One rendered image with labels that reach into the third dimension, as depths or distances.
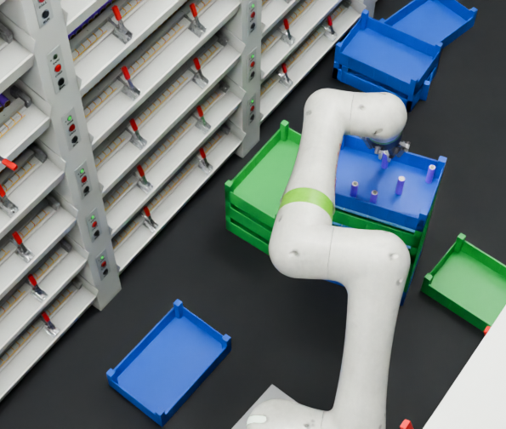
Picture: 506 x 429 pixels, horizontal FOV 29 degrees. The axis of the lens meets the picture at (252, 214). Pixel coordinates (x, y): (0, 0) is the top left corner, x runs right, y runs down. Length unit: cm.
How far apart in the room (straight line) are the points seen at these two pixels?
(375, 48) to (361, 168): 83
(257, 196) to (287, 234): 97
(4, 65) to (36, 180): 40
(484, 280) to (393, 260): 112
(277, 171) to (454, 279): 62
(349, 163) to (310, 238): 78
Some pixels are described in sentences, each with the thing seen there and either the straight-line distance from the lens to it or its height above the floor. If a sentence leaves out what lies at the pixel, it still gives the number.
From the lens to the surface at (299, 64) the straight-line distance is 336.
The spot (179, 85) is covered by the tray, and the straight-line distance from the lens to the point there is 275.
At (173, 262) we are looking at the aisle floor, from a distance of 302.
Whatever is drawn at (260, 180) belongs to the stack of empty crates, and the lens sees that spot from 298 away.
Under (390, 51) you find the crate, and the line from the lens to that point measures 346.
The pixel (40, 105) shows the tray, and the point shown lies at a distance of 222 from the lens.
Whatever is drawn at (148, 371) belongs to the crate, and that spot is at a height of 0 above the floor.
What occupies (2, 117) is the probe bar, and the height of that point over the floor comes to 93.
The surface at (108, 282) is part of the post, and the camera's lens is 289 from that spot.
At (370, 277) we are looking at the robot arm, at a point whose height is 89.
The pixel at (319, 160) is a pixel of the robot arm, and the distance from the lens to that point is 214.
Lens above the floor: 257
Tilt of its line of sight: 56 degrees down
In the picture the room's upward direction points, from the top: straight up
